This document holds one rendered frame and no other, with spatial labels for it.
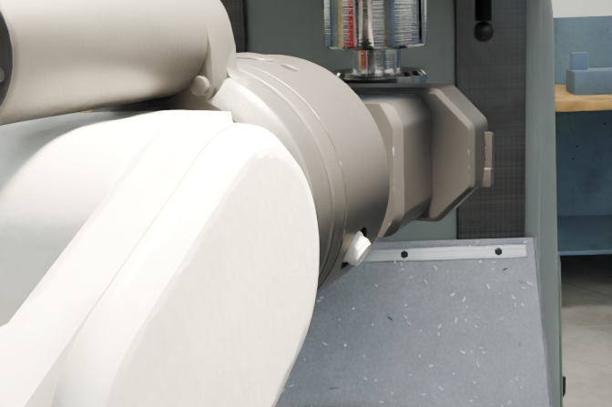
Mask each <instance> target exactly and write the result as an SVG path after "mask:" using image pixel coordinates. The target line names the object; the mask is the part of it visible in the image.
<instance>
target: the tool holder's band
mask: <svg viewBox="0 0 612 407"><path fill-rule="evenodd" d="M331 73H333V74H334V75H336V76H337V77H338V78H339V79H340V80H342V81H343V82H344V83H345V84H387V83H427V73H426V72H425V71H424V70H423V69H422V68H420V67H408V66H401V68H399V70H394V71H382V72H355V71H353V70H352V69H351V68H347V69H339V70H333V71H331Z"/></svg>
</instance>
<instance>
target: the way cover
mask: <svg viewBox="0 0 612 407"><path fill-rule="evenodd" d="M477 241H479V242H477ZM524 241H527V242H526V243H523V242H524ZM476 242H477V243H476ZM475 243H476V244H475ZM469 245H471V247H469ZM486 245H490V246H491V247H490V248H487V247H486ZM498 245H500V246H498ZM497 246H498V247H497ZM495 248H497V249H500V250H497V249H495ZM403 258H406V260H403ZM394 260H395V261H396V263H394ZM479 260H481V263H479ZM491 261H496V263H493V262H491ZM401 262H402V264H403V265H401ZM434 266H435V267H436V268H438V269H435V268H434ZM506 267H507V269H506V270H503V269H504V268H506ZM401 268H403V269H404V271H398V270H399V269H401ZM491 269H494V270H491ZM379 270H380V271H383V273H381V272H379ZM447 270H448V271H449V272H452V274H450V273H449V272H447ZM411 276H413V277H412V278H409V277H411ZM425 280H426V281H427V284H426V282H425ZM520 280H521V281H523V282H524V284H523V283H521V282H519V281H520ZM527 282H531V283H533V284H532V285H529V284H527ZM375 283H376V284H377V285H378V286H375V285H374V284H375ZM486 284H489V286H490V289H489V288H488V287H487V285H486ZM521 287H524V288H525V290H524V289H521ZM499 292H501V294H500V293H499ZM452 293H454V295H453V296H452V297H451V296H450V294H452ZM512 294H513V295H514V296H515V299H514V298H513V297H512V296H511V295H512ZM322 296H323V299H321V301H319V302H317V300H319V299H320V297H322ZM464 297H466V299H465V301H464V302H463V299H464ZM515 303H516V305H515V306H514V304H515ZM521 303H523V304H524V305H525V306H524V307H523V306H522V305H521ZM404 304H407V306H404ZM466 306H468V308H466ZM352 307H354V310H352ZM475 314H476V315H478V316H480V319H479V318H477V317H475ZM403 315H406V317H407V319H406V318H405V317H404V316H403ZM388 316H389V317H390V318H392V319H393V320H392V321H391V320H389V319H388ZM455 318H457V322H455ZM501 318H503V319H501ZM339 319H340V321H339ZM464 319H467V320H468V321H472V322H470V323H468V321H465V320H464ZM500 319H501V320H500ZM353 320H355V321H353ZM483 320H484V321H483ZM407 321H408V322H410V323H411V325H410V324H409V323H408V322H407ZM485 321H488V322H485ZM372 324H373V326H372ZM440 324H441V327H440V328H438V326H439V325H440ZM475 325H477V328H476V327H475ZM484 326H486V327H485V328H484V329H483V327H484ZM420 330H422V331H420ZM463 330H465V332H464V331H463ZM437 332H440V335H438V334H437ZM507 333H509V334H510V335H508V334H507ZM323 341H324V342H325V343H327V345H325V344H323V343H322V342H323ZM520 342H522V345H521V346H520V345H519V343H520ZM344 344H346V346H344ZM479 347H482V348H483V349H480V348H479ZM461 350H462V351H465V354H463V353H461V352H460V351H461ZM471 350H472V351H473V353H471V352H470V351H471ZM482 351H485V353H482ZM419 354H421V356H420V357H419ZM363 355H364V357H363ZM304 359H306V361H305V360H304ZM477 363H478V364H479V367H478V365H477ZM431 364H432V365H433V366H432V367H429V365H431ZM453 373H454V374H453ZM410 374H412V375H410ZM466 374H468V375H469V376H470V377H471V378H470V379H469V378H468V377H467V376H466ZM516 376H518V381H517V380H516ZM289 377H290V378H289V379H288V380H287V381H286V383H285V385H284V387H283V388H284V389H285V391H284V392H282V393H281V394H280V397H279V399H278V401H277V403H276V405H275V407H310V406H313V407H501V405H504V407H554V406H553V399H552V391H551V381H550V372H549V363H548V354H547V345H546V327H545V318H544V309H543V300H542V291H541V281H540V271H539V262H538V253H537V244H536V237H533V238H509V239H453V240H426V241H397V242H374V243H373V244H372V246H371V248H370V250H369V252H368V253H367V255H366V257H365V258H364V259H363V261H362V262H361V263H360V264H359V265H358V266H354V267H353V268H352V269H351V270H349V271H348V272H346V273H345V274H344V275H342V276H341V277H339V278H338V279H337V280H336V281H334V282H333V283H332V284H330V285H329V286H327V287H326V288H325V289H323V290H321V291H320V292H318V293H317V294H316V298H315V303H314V308H313V312H312V316H311V322H310V326H309V329H308V331H307V334H306V337H305V339H304V342H303V346H301V350H300V352H299V354H298V357H297V359H296V361H295V362H294V364H293V367H292V369H291V372H290V375H289ZM363 377H365V378H368V379H367V380H365V379H364V378H363ZM375 379H376V380H377V382H376V381H375ZM510 380H511V381H513V382H510ZM474 382H476V383H474ZM293 384H294V386H292V387H289V386H291V385H293ZM439 386H441V387H442V388H443V390H441V389H440V388H439ZM334 387H335V389H330V388H334ZM521 387H523V388H521ZM339 389H341V391H340V392H339V391H338V390H339ZM392 392H393V394H391V393H392ZM423 393H425V395H422V394H423ZM475 396H476V397H475ZM434 397H435V398H437V399H436V400H435V401H434ZM470 400H473V401H472V402H470ZM363 401H365V403H362V402H363ZM379 401H383V403H382V402H379ZM508 401H511V402H510V403H509V404H507V402H508Z"/></svg>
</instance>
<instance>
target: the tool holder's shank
mask: <svg viewBox="0 0 612 407"><path fill-rule="evenodd" d="M403 48H410V47H398V48H378V49H342V50H349V51H352V70H353V71H355V72H382V71H394V70H399V68H401V49H403Z"/></svg>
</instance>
